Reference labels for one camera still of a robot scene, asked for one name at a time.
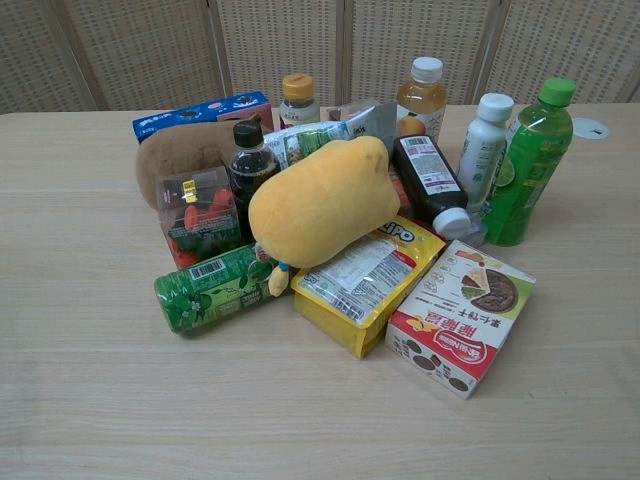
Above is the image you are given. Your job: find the yellow plush toy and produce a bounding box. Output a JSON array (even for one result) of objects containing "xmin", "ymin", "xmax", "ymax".
[{"xmin": 247, "ymin": 135, "xmax": 401, "ymax": 295}]

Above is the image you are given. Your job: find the brown plush toy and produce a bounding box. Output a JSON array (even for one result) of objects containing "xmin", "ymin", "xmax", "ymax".
[{"xmin": 135, "ymin": 122, "xmax": 240, "ymax": 212}]

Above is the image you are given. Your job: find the bottle with yellow cap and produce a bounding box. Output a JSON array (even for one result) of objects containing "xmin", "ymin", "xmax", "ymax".
[{"xmin": 278, "ymin": 73, "xmax": 321, "ymax": 131}]

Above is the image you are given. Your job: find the yellow Lipo snack bag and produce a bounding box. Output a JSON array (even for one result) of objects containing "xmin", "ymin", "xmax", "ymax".
[{"xmin": 290, "ymin": 215, "xmax": 447, "ymax": 360}]

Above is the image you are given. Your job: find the orange juice bottle white cap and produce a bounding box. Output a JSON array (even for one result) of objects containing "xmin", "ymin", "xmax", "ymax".
[{"xmin": 395, "ymin": 56, "xmax": 448, "ymax": 145}]

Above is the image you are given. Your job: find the wooden folding screen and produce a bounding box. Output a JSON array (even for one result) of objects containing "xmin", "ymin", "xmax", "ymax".
[{"xmin": 0, "ymin": 0, "xmax": 640, "ymax": 115}]

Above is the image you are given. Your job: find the blue Oreo cookie box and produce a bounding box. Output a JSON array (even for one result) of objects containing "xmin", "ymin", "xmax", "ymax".
[{"xmin": 131, "ymin": 90, "xmax": 275, "ymax": 145}]

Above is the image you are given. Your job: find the red snack packet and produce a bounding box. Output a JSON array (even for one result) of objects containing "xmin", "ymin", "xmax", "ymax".
[{"xmin": 387, "ymin": 167, "xmax": 414, "ymax": 218}]

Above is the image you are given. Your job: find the dark drink bottle black cap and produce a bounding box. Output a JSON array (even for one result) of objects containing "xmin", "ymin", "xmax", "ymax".
[{"xmin": 229, "ymin": 119, "xmax": 282, "ymax": 241}]

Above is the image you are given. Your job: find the red and white biscuit box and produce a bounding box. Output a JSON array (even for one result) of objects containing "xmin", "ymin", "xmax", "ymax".
[{"xmin": 384, "ymin": 239, "xmax": 537, "ymax": 400}]

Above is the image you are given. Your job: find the white round table grommet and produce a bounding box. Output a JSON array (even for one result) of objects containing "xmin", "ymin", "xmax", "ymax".
[{"xmin": 572, "ymin": 117, "xmax": 612, "ymax": 140}]

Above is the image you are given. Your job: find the white yogurt drink bottle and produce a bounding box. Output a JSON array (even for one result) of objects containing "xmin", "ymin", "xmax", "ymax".
[{"xmin": 456, "ymin": 92, "xmax": 516, "ymax": 219}]

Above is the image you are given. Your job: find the clear box with red toy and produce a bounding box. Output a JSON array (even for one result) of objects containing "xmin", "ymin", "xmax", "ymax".
[{"xmin": 156, "ymin": 165, "xmax": 245, "ymax": 270}]

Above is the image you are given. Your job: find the green tea can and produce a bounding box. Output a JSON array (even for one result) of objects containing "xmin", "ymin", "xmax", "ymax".
[{"xmin": 153, "ymin": 241, "xmax": 294, "ymax": 337}]

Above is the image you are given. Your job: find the green tea plastic bottle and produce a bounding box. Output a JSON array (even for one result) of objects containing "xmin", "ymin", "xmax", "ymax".
[{"xmin": 482, "ymin": 77, "xmax": 577, "ymax": 247}]

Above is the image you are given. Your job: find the dark bottle with white cap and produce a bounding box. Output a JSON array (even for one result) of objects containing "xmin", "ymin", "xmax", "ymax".
[{"xmin": 391, "ymin": 134, "xmax": 473, "ymax": 236}]

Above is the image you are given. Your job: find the silver and green snack bag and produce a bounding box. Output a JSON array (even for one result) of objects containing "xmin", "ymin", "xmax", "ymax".
[{"xmin": 262, "ymin": 99, "xmax": 399, "ymax": 172}]

